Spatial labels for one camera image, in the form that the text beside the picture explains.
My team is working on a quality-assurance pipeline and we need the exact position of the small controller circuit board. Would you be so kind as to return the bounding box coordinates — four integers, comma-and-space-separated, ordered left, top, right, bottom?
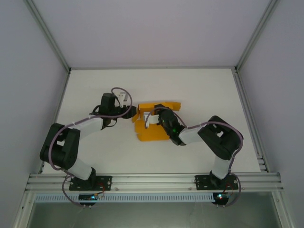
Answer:
213, 192, 235, 203
79, 193, 105, 203

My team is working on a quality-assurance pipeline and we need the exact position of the grey metal panel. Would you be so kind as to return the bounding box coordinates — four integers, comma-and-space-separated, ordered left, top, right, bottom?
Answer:
29, 201, 281, 228

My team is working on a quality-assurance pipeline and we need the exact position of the thin aluminium side rail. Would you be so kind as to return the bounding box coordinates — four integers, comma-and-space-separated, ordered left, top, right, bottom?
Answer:
37, 68, 72, 175

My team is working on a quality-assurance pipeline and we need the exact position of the wide aluminium mounting rail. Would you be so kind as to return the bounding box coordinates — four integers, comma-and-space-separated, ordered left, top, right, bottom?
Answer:
25, 171, 285, 193

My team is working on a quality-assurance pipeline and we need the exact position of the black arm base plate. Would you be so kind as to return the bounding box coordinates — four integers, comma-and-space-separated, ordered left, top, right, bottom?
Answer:
68, 175, 112, 191
194, 174, 238, 190

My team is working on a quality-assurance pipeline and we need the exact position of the slotted light-blue cable duct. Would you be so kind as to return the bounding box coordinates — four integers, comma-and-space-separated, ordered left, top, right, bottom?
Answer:
35, 192, 214, 203

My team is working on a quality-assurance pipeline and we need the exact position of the grooved aluminium side rail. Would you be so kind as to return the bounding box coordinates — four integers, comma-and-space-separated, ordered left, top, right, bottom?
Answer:
233, 67, 271, 173

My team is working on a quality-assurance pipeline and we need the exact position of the aluminium frame post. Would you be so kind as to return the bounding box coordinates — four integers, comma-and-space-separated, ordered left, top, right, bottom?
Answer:
11, 192, 36, 228
25, 0, 72, 73
234, 0, 282, 73
272, 191, 297, 228

